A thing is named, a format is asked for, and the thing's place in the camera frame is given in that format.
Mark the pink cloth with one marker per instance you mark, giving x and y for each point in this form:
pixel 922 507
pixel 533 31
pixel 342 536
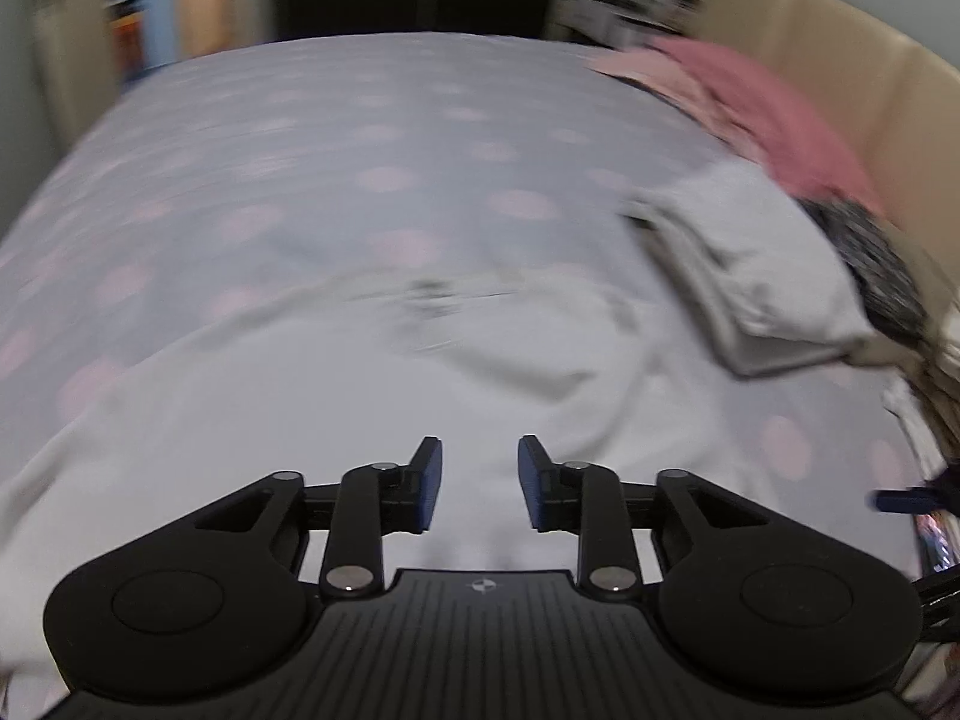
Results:
pixel 757 105

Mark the beige headboard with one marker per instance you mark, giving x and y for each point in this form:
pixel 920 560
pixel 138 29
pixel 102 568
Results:
pixel 862 52

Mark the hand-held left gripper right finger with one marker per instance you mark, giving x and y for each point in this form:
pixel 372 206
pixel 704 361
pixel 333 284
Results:
pixel 534 484

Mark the dark patterned cloth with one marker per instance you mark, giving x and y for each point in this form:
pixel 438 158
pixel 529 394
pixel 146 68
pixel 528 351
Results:
pixel 874 270

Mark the polka dot bed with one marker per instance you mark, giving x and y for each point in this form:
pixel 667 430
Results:
pixel 300 150

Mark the white garment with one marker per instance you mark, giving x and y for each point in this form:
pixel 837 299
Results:
pixel 300 405

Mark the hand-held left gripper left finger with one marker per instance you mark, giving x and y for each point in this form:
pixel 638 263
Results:
pixel 424 484

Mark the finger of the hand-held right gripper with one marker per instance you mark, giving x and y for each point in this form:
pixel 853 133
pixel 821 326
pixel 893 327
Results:
pixel 904 500

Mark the grey folded garment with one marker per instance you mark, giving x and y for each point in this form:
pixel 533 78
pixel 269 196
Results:
pixel 757 262

